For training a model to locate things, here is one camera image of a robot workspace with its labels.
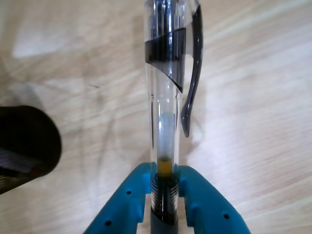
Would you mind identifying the black mesh pen holder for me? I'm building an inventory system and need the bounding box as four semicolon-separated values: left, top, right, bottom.
0;104;62;195

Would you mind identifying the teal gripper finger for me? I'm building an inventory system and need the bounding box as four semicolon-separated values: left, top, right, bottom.
82;162;153;234
178;165;252;234

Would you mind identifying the clear pen with grey grip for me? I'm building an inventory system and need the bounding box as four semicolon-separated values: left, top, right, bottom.
143;0;204;234

